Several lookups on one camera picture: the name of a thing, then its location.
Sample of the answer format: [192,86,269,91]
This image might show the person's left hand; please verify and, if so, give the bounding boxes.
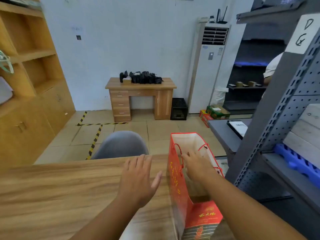
[117,154,163,209]

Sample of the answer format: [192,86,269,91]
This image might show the person's right hand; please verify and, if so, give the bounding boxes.
[181,150,217,184]

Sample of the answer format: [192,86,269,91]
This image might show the red paper bag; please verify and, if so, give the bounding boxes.
[167,132,225,240]

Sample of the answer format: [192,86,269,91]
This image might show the person's right forearm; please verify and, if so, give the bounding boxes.
[199,171,307,240]

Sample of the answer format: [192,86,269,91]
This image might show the person's left forearm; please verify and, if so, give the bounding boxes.
[71,196,148,240]

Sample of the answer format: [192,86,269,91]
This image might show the white plastic bag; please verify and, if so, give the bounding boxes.
[211,86,229,107]

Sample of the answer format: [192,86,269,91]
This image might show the low grey table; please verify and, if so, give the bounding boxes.
[207,118,253,158]

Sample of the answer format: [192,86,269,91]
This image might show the grey chair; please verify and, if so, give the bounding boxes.
[90,130,150,160]

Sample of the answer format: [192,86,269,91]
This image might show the black and white flat box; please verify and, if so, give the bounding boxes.
[227,120,248,140]

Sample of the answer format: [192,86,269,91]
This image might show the green cardboard box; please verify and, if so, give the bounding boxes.
[206,105,231,120]

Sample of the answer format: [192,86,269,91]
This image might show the yellow black floor tape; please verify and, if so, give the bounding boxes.
[77,111,129,160]

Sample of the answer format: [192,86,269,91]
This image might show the black plastic crate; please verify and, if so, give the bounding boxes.
[170,98,188,121]

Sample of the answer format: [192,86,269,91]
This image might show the wooden table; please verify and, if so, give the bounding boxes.
[0,154,235,240]

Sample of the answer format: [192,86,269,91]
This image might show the small wooden desk with drawers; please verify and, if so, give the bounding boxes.
[105,77,177,122]

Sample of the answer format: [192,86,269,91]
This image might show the dark metal shelf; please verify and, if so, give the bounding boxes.
[223,38,287,115]

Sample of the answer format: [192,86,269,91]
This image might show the white standing air conditioner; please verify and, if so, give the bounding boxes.
[187,17,231,115]

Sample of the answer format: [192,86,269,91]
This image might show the blue plastic tray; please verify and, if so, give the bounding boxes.
[273,143,320,189]

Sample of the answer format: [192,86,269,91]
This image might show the pile of black devices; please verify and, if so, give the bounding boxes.
[119,70,164,85]

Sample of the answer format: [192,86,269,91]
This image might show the grey metal shelf rack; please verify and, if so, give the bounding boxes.
[225,0,320,240]

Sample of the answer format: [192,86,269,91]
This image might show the stack of pale boards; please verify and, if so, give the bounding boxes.
[283,103,320,170]

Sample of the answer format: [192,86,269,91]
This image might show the wooden shelf cabinet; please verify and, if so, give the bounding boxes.
[0,0,76,170]

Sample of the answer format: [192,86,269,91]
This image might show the black router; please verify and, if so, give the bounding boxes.
[215,6,228,25]

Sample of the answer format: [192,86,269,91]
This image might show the handwritten white paper label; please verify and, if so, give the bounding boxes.
[285,13,320,55]

